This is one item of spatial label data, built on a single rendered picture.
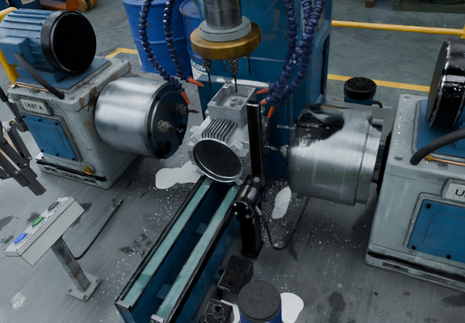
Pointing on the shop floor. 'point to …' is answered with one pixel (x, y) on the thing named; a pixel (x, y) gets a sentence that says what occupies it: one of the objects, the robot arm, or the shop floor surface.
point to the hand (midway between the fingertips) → (31, 182)
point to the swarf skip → (447, 6)
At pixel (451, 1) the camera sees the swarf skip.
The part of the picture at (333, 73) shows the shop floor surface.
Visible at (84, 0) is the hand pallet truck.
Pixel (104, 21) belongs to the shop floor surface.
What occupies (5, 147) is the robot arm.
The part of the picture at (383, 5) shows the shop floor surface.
